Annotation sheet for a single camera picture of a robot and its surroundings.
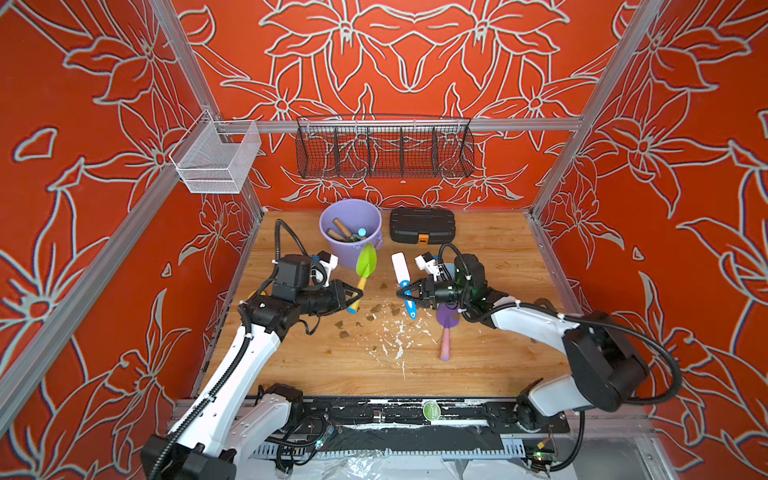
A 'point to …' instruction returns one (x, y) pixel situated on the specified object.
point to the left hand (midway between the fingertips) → (360, 292)
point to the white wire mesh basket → (216, 156)
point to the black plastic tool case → (425, 226)
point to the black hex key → (546, 302)
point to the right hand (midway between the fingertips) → (400, 293)
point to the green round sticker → (431, 410)
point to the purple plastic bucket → (348, 225)
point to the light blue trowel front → (362, 232)
